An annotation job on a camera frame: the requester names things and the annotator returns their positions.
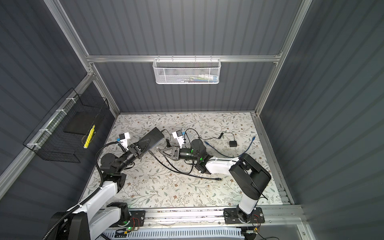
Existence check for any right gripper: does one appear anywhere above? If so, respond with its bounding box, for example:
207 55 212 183
161 146 201 163

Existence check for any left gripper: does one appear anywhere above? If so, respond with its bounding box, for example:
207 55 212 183
116 139 149 176

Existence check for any blue ethernet cable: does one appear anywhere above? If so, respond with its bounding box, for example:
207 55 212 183
204 135 256 159

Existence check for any white box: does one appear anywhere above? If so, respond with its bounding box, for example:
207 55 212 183
185 133 194 142

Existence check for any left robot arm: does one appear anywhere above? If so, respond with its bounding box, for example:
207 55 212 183
43 140 151 240

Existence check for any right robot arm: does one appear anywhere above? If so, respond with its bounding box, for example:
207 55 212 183
159 139 272 223

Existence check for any yellow item in basket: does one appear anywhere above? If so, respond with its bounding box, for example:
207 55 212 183
83 125 96 149

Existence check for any black pad in basket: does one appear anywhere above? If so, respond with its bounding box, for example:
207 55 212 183
64 112 97 135

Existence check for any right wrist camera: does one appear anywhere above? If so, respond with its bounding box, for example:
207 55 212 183
172 130 185 148

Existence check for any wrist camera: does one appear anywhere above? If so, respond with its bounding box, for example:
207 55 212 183
117 132 131 150
172 130 185 148

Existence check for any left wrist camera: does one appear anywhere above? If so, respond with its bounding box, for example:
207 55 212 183
117 132 131 150

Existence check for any long black cable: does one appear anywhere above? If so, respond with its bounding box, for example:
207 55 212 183
148 151 223 181

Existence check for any black wire wall basket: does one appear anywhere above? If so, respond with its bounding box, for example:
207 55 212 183
23 89 110 163

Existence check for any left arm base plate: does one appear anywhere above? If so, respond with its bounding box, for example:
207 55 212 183
110 211 146 228

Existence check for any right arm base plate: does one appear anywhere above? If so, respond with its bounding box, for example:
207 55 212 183
223 208 265 225

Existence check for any white ventilated cable duct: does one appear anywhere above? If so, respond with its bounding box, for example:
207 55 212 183
104 227 245 240

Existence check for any white mesh wall basket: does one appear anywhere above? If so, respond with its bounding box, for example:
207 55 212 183
153 58 222 85

